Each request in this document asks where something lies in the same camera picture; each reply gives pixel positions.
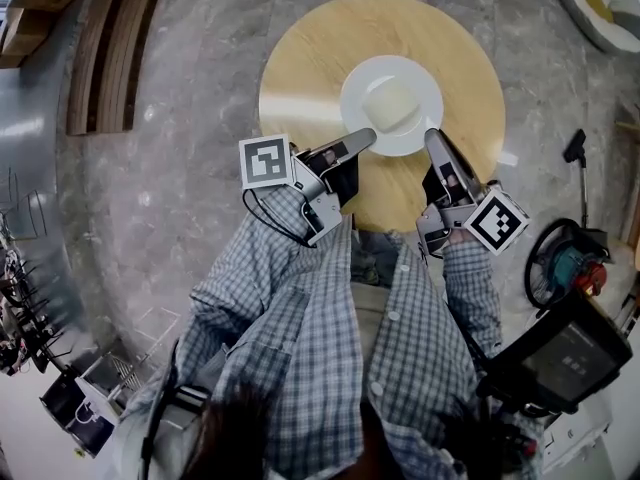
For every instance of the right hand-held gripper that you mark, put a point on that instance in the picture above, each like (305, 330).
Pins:
(497, 223)

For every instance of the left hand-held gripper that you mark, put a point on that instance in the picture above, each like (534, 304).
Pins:
(265, 163)

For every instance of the pale food block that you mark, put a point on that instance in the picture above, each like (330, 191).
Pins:
(390, 108)

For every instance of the white round plate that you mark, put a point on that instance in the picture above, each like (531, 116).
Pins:
(360, 83)

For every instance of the person's right forearm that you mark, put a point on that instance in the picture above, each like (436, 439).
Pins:
(472, 298)

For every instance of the person's left forearm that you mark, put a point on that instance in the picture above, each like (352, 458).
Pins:
(250, 268)

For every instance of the round wooden table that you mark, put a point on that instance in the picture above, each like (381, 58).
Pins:
(310, 68)

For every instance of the person's legs in jeans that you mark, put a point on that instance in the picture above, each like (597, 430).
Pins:
(375, 258)

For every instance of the vacuum wand with black nozzle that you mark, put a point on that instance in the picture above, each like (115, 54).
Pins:
(575, 143)

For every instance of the teal and red vacuum cleaner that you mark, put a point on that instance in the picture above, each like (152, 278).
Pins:
(567, 265)

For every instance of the person's torso in plaid shirt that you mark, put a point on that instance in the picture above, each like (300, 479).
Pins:
(310, 358)

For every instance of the light wooden chair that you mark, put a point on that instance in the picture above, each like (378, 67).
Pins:
(634, 238)

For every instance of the black screen device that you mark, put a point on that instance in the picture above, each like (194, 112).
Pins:
(570, 363)

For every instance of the dark wooden slatted bench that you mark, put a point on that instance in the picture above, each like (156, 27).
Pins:
(110, 68)

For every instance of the white cabinet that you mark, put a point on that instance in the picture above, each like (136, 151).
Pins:
(575, 438)

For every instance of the light wooden stepped boxes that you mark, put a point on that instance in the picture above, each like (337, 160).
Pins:
(40, 33)

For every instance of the group of black chairs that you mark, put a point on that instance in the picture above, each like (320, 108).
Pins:
(25, 328)

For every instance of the black box with white print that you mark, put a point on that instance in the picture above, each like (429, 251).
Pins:
(60, 403)

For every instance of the black rig mount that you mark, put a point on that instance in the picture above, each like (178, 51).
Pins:
(505, 438)

